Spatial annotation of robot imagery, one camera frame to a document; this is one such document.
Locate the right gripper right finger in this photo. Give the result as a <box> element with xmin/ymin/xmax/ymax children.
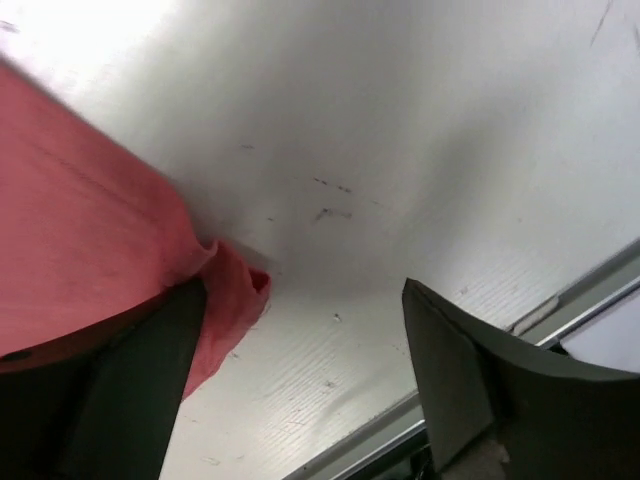
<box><xmin>402</xmin><ymin>279</ymin><xmax>639</xmax><ymax>479</ymax></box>

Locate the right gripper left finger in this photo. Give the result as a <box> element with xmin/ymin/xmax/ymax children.
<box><xmin>1</xmin><ymin>279</ymin><xmax>207</xmax><ymax>479</ymax></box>

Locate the salmon pink t shirt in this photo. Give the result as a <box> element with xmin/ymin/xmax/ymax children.
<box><xmin>1</xmin><ymin>66</ymin><xmax>271</xmax><ymax>393</ymax></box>

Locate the aluminium front rail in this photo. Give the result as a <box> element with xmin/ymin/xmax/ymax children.
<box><xmin>287</xmin><ymin>247</ymin><xmax>640</xmax><ymax>480</ymax></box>

